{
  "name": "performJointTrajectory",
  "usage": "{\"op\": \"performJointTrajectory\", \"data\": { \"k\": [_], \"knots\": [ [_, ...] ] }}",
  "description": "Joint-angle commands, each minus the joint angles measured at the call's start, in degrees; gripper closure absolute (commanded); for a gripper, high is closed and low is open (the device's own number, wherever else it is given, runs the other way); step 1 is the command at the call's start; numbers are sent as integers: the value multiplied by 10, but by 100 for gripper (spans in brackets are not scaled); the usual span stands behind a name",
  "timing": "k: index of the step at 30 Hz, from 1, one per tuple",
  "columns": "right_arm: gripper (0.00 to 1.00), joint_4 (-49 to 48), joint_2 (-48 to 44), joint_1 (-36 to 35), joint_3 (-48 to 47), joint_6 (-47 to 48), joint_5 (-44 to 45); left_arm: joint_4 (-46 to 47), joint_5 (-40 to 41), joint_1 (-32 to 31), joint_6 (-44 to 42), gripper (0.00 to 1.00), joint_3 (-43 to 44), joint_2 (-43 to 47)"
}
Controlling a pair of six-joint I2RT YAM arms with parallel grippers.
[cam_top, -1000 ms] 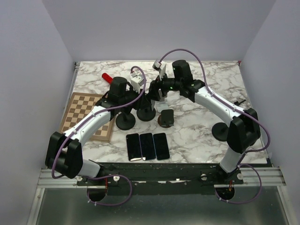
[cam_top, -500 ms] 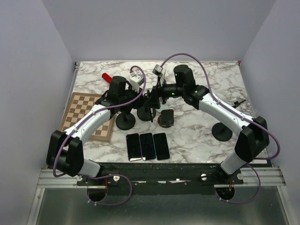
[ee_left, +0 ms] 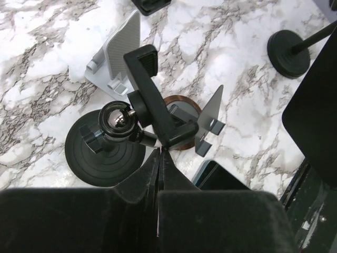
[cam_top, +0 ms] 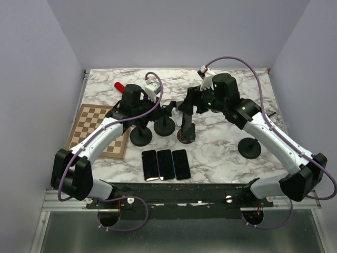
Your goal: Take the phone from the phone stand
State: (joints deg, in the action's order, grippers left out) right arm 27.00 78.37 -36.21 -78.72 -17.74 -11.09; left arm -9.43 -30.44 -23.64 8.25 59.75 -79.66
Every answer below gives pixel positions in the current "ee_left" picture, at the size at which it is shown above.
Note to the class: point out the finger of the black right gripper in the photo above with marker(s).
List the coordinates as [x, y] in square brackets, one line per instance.
[310, 116]

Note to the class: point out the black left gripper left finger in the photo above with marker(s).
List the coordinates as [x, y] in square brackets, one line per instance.
[117, 219]

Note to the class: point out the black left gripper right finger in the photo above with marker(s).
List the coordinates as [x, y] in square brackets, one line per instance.
[192, 220]

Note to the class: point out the black phone dark case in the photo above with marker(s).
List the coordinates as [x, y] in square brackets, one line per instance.
[212, 176]

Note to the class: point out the black round-base stand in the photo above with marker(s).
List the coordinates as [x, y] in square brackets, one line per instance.
[289, 53]
[106, 146]

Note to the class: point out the black stand on wooden base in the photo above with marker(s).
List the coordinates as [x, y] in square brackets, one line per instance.
[185, 110]

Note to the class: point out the white folding phone stand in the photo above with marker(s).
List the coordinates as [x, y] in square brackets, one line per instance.
[106, 69]

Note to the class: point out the small black phone stand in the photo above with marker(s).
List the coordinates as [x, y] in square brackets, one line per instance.
[148, 7]

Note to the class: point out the black front mounting rail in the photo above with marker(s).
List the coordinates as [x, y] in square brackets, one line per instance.
[310, 205]

